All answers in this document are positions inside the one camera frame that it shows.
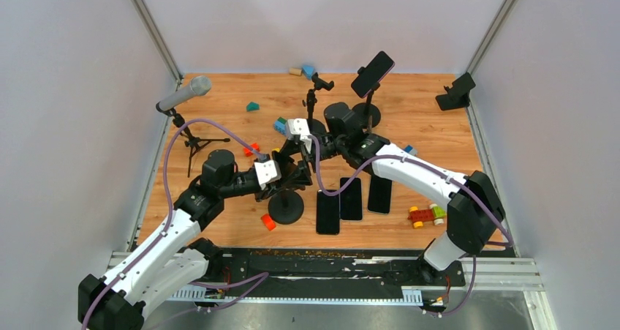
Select grey microphone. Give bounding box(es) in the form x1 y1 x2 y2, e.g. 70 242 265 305
156 75 212 113

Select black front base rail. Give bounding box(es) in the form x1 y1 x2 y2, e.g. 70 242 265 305
197 247 466 301

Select blue green lego brick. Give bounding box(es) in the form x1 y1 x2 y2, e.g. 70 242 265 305
273 117 287 135

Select black desk phone stand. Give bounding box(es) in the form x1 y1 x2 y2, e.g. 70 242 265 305
435 72 476 111

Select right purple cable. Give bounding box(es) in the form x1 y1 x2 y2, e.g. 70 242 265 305
309 135 515 318

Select blue triangular block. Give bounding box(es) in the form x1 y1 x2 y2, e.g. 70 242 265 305
301 64 315 80

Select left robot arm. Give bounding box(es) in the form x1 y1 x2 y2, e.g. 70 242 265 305
77 146 314 329

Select red lego toy car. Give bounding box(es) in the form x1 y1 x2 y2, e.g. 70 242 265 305
408 203 447 229

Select black round pole stand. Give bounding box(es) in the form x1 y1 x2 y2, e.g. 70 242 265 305
353 83 381 129

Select blue grey lego brick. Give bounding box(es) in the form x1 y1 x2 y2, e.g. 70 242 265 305
404 145 418 156

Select black microphone tripod stand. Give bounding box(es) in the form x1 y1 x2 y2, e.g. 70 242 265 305
164 108 231 178

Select purple cable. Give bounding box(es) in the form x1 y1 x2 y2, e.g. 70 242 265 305
81 118 272 330
309 135 515 318

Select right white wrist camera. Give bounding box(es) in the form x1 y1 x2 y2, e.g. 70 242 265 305
285 118 313 152

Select purple-edged phone on pole stand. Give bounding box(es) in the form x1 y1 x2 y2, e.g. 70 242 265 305
351 50 395 98

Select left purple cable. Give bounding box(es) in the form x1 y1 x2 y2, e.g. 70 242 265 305
81 118 272 330

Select red wooden block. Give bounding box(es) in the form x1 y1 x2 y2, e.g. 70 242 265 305
243 143 260 157

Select teal triangular block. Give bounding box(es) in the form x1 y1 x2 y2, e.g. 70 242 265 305
246 102 260 112

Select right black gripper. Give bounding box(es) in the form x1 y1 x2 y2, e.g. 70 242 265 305
277 133 347 183

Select black stand of phone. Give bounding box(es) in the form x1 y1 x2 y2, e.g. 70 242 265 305
302 72 335 135

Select tan wooden cylinder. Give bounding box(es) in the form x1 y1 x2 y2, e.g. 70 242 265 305
288 67 302 76

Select orange red block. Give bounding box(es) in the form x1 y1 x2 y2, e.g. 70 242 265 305
261 214 276 231

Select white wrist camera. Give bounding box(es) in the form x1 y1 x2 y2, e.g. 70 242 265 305
285 118 313 152
254 160 281 188

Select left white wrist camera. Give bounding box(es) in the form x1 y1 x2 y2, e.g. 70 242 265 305
254 160 281 188

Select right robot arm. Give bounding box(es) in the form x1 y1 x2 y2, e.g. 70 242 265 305
281 102 514 285

